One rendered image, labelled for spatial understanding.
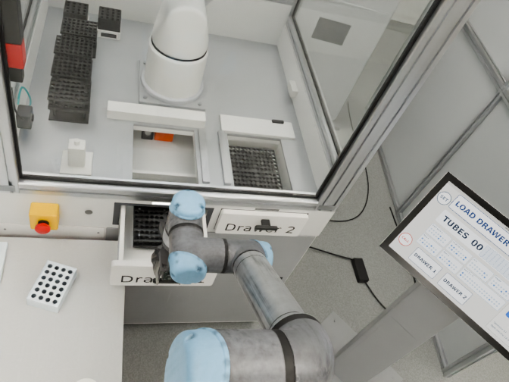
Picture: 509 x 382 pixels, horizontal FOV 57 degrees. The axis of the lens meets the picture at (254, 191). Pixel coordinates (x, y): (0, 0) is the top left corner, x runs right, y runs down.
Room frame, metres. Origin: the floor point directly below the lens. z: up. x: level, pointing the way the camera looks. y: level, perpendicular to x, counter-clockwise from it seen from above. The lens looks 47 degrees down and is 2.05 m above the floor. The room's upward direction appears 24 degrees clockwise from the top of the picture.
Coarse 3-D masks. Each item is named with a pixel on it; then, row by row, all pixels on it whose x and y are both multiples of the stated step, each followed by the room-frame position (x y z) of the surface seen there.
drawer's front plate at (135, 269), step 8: (112, 264) 0.59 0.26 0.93; (120, 264) 0.60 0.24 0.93; (128, 264) 0.61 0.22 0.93; (136, 264) 0.62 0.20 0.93; (144, 264) 0.62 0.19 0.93; (112, 272) 0.58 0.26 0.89; (120, 272) 0.59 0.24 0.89; (128, 272) 0.60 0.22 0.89; (136, 272) 0.61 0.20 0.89; (144, 272) 0.62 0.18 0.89; (152, 272) 0.63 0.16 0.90; (112, 280) 0.58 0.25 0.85; (120, 280) 0.59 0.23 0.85; (128, 280) 0.60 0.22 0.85; (152, 280) 0.63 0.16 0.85; (208, 280) 0.70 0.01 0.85
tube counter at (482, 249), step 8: (472, 240) 1.04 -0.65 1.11; (480, 240) 1.04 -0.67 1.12; (472, 248) 1.02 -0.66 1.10; (480, 248) 1.03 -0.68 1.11; (488, 248) 1.03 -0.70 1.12; (480, 256) 1.01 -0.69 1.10; (488, 256) 1.01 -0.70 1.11; (496, 256) 1.01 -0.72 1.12; (496, 264) 1.00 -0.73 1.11; (504, 264) 1.00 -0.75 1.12; (504, 272) 0.98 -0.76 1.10
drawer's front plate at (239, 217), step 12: (228, 216) 0.90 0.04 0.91; (240, 216) 0.92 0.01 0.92; (252, 216) 0.93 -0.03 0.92; (264, 216) 0.95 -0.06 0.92; (276, 216) 0.97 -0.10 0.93; (288, 216) 0.99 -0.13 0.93; (300, 216) 1.01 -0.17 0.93; (216, 228) 0.89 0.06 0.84; (228, 228) 0.91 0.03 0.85; (240, 228) 0.92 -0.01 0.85; (252, 228) 0.94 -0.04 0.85; (288, 228) 1.00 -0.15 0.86; (300, 228) 1.02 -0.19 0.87
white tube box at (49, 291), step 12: (48, 264) 0.58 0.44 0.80; (60, 264) 0.59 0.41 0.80; (48, 276) 0.54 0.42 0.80; (60, 276) 0.56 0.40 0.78; (72, 276) 0.57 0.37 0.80; (36, 288) 0.50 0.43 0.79; (48, 288) 0.51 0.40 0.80; (60, 288) 0.53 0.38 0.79; (36, 300) 0.47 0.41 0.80; (48, 300) 0.49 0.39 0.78; (60, 300) 0.49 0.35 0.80
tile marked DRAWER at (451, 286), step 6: (444, 276) 0.96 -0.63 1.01; (450, 276) 0.96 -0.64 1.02; (438, 282) 0.94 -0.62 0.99; (444, 282) 0.94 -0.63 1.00; (450, 282) 0.94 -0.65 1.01; (456, 282) 0.95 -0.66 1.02; (444, 288) 0.93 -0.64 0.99; (450, 288) 0.93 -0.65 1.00; (456, 288) 0.93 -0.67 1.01; (462, 288) 0.94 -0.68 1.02; (450, 294) 0.92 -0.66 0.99; (456, 294) 0.92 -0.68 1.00; (462, 294) 0.92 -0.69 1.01; (468, 294) 0.93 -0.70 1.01; (456, 300) 0.91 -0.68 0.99; (462, 300) 0.91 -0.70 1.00
